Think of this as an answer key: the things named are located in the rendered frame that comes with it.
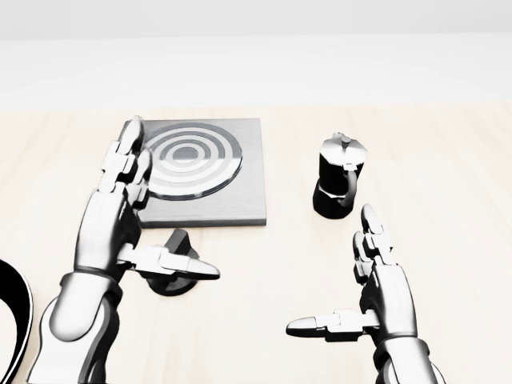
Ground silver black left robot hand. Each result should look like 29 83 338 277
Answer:
73 115 222 282

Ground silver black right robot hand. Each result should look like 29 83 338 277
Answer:
285 203 419 345

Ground black curved rimmed object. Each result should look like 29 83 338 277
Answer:
0 258 34 381

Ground flat dark stove plate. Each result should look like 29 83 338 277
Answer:
119 117 268 229

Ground black silver moka pot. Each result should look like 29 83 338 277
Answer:
312 132 369 220

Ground round black stove knob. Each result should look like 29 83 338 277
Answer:
146 228 201 297

